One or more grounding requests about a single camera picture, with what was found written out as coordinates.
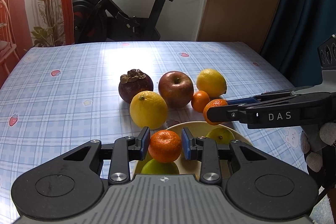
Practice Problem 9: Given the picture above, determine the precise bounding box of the green apple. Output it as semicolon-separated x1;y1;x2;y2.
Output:
205;127;235;145
141;158;180;175

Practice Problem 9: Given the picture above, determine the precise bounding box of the blue plaid tablecloth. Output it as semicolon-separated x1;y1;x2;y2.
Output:
0;41;315;219

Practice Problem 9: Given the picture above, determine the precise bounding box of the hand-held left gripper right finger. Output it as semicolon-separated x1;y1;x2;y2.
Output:
182;127;273;186

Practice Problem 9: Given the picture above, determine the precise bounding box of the red apple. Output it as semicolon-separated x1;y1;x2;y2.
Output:
158;71;194;109

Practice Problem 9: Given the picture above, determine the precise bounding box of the yellow lemon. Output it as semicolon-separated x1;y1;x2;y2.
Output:
130;91;168;129
196;69;227;98

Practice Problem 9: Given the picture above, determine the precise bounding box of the orange mandarin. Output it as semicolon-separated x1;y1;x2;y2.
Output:
148;130;182;163
203;99;229;126
191;91;210;112

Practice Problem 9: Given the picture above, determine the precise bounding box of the cream bowl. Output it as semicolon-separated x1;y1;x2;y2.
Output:
133;121;254;180

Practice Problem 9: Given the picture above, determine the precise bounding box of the dark purple mangosteen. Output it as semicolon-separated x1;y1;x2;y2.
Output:
118;69;154;104

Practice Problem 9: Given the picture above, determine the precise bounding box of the person's right hand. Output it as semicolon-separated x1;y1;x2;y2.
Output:
300;122;336;188

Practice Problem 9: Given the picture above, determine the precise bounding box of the wooden panel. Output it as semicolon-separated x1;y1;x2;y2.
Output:
197;0;292;54

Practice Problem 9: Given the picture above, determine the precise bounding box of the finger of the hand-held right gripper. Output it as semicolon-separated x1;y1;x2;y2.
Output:
226;91;294;105
206;95;305;124

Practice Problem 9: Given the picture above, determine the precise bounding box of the red room wall poster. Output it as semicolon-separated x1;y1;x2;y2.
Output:
0;0;73;88

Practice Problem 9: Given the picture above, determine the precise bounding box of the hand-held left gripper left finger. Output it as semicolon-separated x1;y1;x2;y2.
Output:
63;126;151;186

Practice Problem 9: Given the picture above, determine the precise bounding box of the dark blue curtain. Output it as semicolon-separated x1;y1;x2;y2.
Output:
260;0;336;89

